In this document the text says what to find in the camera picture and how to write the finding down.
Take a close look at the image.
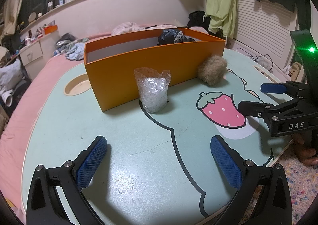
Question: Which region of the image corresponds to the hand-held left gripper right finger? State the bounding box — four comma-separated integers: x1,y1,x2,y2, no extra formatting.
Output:
210,135,293,225

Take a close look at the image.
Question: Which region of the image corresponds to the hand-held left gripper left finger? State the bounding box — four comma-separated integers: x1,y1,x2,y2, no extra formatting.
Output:
26,135,108,225

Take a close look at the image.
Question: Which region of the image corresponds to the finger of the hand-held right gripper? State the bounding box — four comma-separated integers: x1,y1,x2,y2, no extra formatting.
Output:
260,81,310,98
238,98,308,118

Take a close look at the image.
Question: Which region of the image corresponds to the brown fur ball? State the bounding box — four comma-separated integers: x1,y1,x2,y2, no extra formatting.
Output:
197,55,228,87

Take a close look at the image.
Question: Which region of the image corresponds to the orange cardboard box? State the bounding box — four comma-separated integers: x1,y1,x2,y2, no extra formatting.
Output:
84,28,226,113

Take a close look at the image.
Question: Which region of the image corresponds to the clear plastic bag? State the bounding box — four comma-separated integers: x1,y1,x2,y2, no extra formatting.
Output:
134,67,172,113

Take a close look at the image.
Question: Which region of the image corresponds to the black lace-trimmed bag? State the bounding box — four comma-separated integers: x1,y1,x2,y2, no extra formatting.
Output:
157,29,197,46

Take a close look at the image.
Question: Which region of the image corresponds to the light green cartoon desktop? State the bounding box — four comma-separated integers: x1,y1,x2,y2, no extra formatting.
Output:
21,48,295,225

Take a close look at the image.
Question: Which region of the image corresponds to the person's right hand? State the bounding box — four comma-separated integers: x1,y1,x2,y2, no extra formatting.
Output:
293,133,318,166

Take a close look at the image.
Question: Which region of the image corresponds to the beige fluffy cloth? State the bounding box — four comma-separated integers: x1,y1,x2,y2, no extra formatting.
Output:
289,62,305,81

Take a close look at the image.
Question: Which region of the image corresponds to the white louvred closet door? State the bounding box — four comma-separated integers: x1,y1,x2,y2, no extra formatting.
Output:
234,0,306,71

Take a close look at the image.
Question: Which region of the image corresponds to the colourful speckled rug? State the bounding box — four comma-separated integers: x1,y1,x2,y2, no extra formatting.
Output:
248,150,318,225

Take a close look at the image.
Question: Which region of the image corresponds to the black garment on bed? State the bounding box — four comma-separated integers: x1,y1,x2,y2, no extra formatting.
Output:
187,11,211,29

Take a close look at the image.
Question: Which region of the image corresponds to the pile of mixed clothes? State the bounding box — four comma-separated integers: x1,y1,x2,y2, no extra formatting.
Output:
52,33,88,61

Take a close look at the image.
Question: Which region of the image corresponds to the white stuffed bag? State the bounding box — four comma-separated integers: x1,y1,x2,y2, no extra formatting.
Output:
0,59,24,91

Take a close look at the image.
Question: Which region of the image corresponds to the white drawer cabinet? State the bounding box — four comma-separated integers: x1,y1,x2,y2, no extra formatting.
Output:
19,33,59,66

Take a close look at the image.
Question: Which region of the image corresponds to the pale pink quilt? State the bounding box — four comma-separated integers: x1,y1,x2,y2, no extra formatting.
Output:
112,21,178,36

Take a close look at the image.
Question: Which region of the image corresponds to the small orange storage box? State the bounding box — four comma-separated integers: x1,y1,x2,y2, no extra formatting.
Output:
42,25,58,35

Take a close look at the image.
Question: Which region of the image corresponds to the white round plate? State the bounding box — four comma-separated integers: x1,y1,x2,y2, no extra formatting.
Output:
28,12,43,23

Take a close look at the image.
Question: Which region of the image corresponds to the beige side curtain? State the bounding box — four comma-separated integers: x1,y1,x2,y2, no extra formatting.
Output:
2,0,30,39

